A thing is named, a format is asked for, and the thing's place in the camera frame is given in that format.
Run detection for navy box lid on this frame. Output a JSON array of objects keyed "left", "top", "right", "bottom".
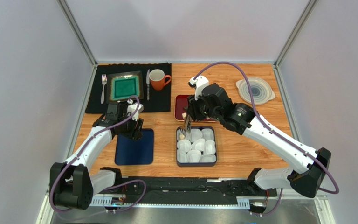
[{"left": 115, "top": 129, "right": 154, "bottom": 166}]

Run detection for metal serving tongs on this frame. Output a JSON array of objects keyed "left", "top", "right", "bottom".
[{"left": 180, "top": 113, "right": 193, "bottom": 137}]

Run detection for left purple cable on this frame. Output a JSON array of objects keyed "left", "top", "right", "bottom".
[{"left": 48, "top": 95, "right": 147, "bottom": 213}]

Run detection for green square plate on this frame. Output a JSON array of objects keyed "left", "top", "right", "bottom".
[{"left": 107, "top": 71, "right": 144, "bottom": 103}]

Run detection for navy box with paper cups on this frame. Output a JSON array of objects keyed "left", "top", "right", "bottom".
[{"left": 176, "top": 126, "right": 218, "bottom": 167}]

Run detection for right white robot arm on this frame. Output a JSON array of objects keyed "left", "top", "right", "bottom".
[{"left": 185, "top": 83, "right": 331, "bottom": 198}]

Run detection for table knife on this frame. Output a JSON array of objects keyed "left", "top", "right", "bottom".
[{"left": 146, "top": 69, "right": 150, "bottom": 101}]

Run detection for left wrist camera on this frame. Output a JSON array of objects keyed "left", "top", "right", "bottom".
[{"left": 126, "top": 99, "right": 144, "bottom": 121}]

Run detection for red lacquer tray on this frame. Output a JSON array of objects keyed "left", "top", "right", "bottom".
[{"left": 174, "top": 94, "right": 217, "bottom": 123}]

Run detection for orange mug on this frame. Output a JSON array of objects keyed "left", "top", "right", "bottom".
[{"left": 149, "top": 69, "right": 172, "bottom": 91}]

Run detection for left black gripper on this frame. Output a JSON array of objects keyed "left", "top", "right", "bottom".
[{"left": 117, "top": 112, "right": 143, "bottom": 141}]

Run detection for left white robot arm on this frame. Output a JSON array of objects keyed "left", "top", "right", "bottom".
[{"left": 49, "top": 99, "right": 144, "bottom": 212}]

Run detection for silver fork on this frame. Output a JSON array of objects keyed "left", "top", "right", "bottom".
[{"left": 100, "top": 74, "right": 107, "bottom": 104}]

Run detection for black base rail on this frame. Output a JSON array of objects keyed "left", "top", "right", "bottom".
[{"left": 108, "top": 176, "right": 277, "bottom": 205}]

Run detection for black placemat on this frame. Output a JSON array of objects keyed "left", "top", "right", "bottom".
[{"left": 85, "top": 63, "right": 172, "bottom": 114}]

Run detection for white round plate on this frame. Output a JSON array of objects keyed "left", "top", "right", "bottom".
[{"left": 236, "top": 77, "right": 275, "bottom": 105}]

